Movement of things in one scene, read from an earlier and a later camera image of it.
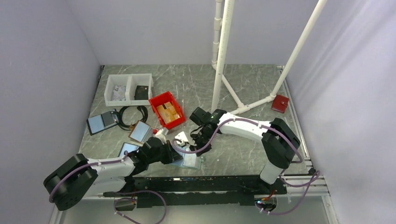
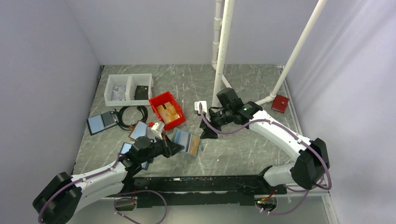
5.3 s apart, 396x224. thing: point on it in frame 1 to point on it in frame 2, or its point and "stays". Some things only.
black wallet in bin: x=141 y=93 stays
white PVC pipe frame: x=223 y=12 stays
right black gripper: x=196 y=146 to x=208 y=133
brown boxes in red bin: x=167 y=112 stays
